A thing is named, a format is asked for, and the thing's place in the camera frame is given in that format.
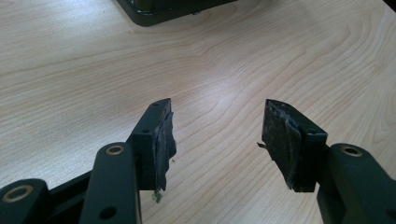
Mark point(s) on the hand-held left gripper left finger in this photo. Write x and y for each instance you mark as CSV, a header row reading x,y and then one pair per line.
x,y
152,149

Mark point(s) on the red and black shoe rack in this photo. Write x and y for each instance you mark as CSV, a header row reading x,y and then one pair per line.
x,y
162,12

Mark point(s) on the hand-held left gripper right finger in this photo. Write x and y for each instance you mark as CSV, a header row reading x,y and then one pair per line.
x,y
292,149

